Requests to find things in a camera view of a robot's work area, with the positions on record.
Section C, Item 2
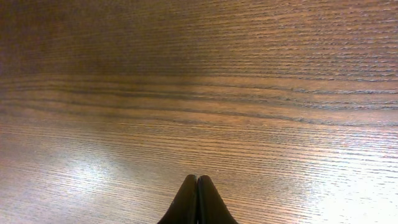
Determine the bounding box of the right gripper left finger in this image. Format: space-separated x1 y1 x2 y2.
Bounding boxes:
158 174 197 224

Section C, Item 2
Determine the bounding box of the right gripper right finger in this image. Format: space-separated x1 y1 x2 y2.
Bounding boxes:
197 175 238 224

